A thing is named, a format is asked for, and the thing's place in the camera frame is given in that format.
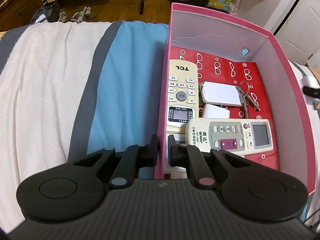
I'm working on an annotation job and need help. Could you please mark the white charger plug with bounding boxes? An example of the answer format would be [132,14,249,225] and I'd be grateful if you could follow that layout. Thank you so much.
[202,104,230,119]

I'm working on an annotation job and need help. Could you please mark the cream TCL remote control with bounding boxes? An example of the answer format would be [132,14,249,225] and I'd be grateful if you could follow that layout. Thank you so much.
[167,60,199,134]

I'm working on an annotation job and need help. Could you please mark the white QUNDA remote control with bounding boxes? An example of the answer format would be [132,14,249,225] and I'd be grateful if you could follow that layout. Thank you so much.
[185,118,273,156]

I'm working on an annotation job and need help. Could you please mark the silver key bunch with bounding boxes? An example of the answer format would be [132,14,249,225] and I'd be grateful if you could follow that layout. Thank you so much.
[236,80,260,119]

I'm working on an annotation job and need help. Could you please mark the white rectangular box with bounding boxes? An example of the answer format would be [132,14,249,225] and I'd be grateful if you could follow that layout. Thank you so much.
[201,81,242,107]

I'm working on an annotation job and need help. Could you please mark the pink cardboard box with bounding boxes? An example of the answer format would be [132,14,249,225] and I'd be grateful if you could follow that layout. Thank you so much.
[155,3,319,193]

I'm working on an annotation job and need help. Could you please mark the white door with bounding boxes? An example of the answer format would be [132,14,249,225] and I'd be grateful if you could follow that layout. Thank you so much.
[276,0,320,72]

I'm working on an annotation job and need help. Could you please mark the striped blue white bedsheet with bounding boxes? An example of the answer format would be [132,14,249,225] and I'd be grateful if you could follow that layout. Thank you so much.
[1,21,318,239]

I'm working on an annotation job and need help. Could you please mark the white sandals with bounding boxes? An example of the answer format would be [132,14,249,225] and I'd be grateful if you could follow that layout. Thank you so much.
[71,7,92,23]

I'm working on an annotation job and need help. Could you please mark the dark wooden cabinet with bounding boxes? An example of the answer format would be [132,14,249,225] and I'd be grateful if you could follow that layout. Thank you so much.
[1,0,43,31]

